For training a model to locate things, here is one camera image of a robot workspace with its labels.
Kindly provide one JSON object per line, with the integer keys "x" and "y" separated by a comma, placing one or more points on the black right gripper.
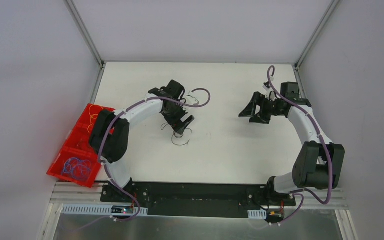
{"x": 264, "y": 107}

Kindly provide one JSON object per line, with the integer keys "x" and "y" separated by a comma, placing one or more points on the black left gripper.
{"x": 178, "y": 117}

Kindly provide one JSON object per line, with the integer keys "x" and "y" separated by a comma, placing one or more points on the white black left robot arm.
{"x": 110, "y": 135}

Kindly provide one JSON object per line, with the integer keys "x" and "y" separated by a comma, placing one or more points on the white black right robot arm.
{"x": 319, "y": 162}

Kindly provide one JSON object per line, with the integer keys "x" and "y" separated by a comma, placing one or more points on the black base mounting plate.
{"x": 196, "y": 199}

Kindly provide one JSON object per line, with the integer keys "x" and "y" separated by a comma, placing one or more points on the red plastic compartment bin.
{"x": 76, "y": 161}

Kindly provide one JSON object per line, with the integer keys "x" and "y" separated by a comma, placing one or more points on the white slotted cable duct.
{"x": 120, "y": 210}

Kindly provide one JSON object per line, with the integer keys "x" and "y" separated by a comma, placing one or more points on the aluminium frame rail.
{"x": 337, "y": 199}

